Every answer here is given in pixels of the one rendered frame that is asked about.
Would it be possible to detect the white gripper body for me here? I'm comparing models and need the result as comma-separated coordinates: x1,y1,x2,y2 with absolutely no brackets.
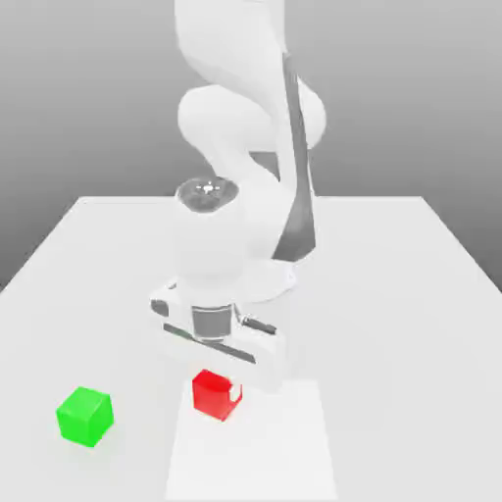
158,316,291,393

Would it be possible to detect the small green cube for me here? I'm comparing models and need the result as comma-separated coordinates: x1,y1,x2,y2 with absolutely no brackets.
55,385,116,449

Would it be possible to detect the small red cube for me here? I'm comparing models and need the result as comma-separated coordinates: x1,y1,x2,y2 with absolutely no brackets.
191,369,244,424

